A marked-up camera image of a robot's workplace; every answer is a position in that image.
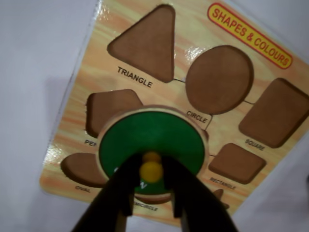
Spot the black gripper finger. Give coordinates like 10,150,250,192
158,156,240,232
71,153,143,232

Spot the green circle piece yellow pin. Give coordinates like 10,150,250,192
98,105,210,201

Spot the wooden shapes puzzle board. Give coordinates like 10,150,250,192
38,0,309,228

